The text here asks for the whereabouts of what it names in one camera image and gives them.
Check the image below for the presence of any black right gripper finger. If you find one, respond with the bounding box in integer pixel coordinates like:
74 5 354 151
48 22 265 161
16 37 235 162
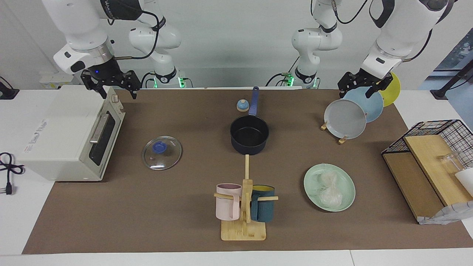
124 70 141 99
81 70 108 99

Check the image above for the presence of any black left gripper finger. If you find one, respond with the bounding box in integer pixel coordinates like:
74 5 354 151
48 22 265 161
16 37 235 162
337 72 361 98
366 76 393 98

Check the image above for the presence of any glass lid blue knob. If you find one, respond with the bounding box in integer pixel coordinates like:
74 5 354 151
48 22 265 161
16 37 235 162
142 136 183 171

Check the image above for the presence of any white vermicelli bundle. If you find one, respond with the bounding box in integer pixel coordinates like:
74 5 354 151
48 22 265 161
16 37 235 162
316 172 345 207

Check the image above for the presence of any yellow plate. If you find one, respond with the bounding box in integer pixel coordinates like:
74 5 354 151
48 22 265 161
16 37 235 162
379 72 401 108

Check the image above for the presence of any light blue plate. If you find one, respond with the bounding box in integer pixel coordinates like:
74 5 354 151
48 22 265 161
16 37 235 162
344 87 384 123

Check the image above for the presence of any grey plate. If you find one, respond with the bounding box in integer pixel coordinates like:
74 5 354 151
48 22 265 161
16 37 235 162
324 99 367 140

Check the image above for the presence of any wooden plate rack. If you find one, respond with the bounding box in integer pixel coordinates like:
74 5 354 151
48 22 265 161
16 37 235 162
320 117 350 144

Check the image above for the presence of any light green plate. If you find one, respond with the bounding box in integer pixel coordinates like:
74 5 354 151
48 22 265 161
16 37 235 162
303 164 356 212

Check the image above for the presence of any white power strip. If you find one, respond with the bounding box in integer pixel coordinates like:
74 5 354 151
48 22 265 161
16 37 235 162
39 72 76 89

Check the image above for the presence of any white toaster oven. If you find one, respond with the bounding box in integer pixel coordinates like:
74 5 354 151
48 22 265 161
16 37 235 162
17 85 126 182

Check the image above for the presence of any black metal stand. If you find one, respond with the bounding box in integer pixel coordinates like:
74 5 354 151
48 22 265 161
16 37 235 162
430 59 473 100

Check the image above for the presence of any black clamp stand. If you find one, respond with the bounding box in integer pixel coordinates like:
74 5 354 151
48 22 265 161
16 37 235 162
0 76 20 100

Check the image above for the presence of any light wooden board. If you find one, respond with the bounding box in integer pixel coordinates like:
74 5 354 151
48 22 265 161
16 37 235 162
403 135 473 207

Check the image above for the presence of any clear glass cup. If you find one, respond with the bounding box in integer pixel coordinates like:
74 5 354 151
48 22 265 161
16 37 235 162
438 151 464 172

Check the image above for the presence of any brown table mat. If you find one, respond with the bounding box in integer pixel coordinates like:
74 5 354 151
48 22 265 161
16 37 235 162
22 88 473 255

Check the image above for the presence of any white cup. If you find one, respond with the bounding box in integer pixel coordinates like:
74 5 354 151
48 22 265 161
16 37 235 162
455 168 473 187

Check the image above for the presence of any silver grey bag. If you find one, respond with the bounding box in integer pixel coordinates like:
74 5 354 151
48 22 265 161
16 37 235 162
418 201 473 226

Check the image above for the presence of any pink mug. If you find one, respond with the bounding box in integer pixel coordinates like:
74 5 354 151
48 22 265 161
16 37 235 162
216 183 243 221

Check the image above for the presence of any dark teal mug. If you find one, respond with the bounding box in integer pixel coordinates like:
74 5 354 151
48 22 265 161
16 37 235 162
251 185 276 223

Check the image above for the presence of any wooden mug tree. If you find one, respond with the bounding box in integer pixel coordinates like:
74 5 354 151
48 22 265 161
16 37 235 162
214 154 279 241

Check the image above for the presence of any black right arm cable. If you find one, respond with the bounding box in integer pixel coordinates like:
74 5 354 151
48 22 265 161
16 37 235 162
107 9 167 60

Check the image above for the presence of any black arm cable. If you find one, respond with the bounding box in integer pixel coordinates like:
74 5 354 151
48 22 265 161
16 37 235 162
403 29 433 62
107 9 167 60

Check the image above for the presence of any black wire basket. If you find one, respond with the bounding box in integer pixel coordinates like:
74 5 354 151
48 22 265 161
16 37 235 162
381 119 473 168

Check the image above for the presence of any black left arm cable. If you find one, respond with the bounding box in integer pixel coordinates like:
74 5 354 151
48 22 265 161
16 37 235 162
403 29 433 62

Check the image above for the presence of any dark pot blue handle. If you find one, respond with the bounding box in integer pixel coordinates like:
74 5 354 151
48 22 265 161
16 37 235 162
230 86 270 156

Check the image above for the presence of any black power cable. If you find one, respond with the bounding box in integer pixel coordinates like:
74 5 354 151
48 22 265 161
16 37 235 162
0 152 25 195

